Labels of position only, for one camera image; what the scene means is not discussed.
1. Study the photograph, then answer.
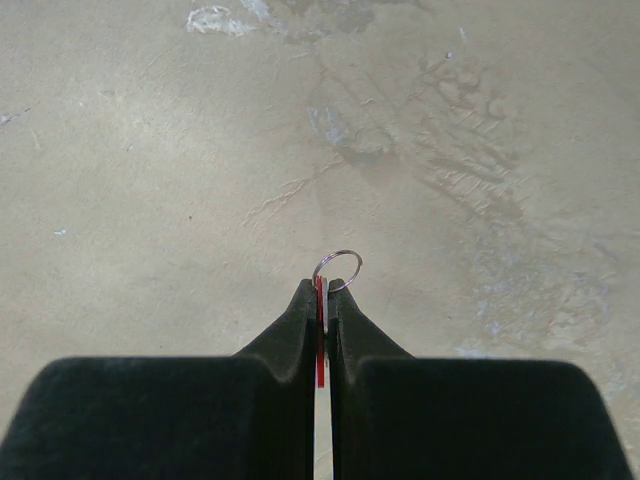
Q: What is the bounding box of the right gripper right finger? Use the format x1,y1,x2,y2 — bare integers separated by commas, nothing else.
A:
327,280,632,479

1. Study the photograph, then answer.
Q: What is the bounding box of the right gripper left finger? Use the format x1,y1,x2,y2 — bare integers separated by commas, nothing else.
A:
1,281,317,479

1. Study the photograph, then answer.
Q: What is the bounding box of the red tag key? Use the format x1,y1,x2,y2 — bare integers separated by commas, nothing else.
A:
310,248,363,389

